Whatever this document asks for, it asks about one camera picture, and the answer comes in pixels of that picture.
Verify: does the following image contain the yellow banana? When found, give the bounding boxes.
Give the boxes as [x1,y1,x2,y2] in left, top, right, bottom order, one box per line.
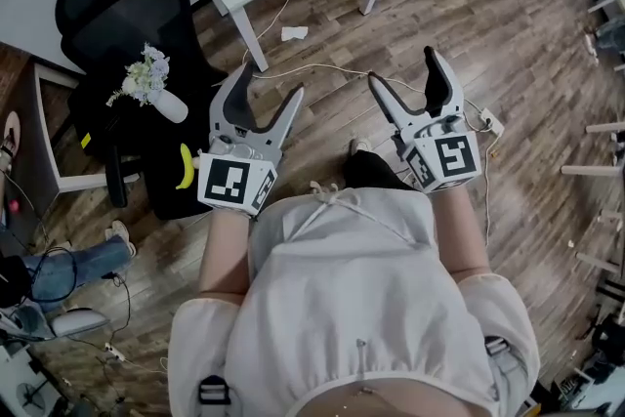
[175,144,195,190]

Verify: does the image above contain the white power strip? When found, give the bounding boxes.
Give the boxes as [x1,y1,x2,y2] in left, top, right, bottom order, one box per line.
[476,107,506,137]

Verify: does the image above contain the person's left forearm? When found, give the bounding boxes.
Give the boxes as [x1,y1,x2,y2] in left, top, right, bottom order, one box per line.
[197,207,256,298]

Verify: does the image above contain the black mesh office chair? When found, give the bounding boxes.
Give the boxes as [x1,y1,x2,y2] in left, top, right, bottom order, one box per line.
[53,0,230,221]

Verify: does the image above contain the white rounded device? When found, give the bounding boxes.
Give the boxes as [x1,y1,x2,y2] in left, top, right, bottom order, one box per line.
[51,307,111,338]

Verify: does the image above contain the person in white shirt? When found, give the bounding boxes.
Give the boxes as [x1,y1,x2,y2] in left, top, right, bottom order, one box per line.
[168,188,541,417]

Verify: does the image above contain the white metal frame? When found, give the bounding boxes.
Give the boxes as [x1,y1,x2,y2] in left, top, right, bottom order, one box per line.
[31,63,143,194]

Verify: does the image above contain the cream floor cable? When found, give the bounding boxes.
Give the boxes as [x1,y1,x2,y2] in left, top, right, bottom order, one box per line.
[241,0,494,133]

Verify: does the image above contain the light wooden furniture legs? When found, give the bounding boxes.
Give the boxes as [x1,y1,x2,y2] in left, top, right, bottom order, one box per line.
[560,120,625,277]

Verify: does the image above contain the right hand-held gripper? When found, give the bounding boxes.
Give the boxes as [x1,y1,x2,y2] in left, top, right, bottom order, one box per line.
[367,45,484,196]

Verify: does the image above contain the flower bouquet in white vase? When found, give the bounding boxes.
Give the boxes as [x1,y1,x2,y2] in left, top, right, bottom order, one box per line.
[105,42,189,124]

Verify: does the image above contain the person's black trousers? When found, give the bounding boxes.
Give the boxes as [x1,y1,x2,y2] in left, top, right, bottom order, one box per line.
[341,149,417,192]

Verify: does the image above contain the person's right forearm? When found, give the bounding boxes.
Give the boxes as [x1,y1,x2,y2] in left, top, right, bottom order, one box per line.
[429,185,492,278]

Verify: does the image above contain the grey harness strap buckle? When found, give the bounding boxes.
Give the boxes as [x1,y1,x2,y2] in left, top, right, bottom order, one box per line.
[482,334,514,357]
[197,373,233,406]

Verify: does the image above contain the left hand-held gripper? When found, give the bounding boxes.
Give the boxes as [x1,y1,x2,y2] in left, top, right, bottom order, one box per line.
[196,61,306,218]

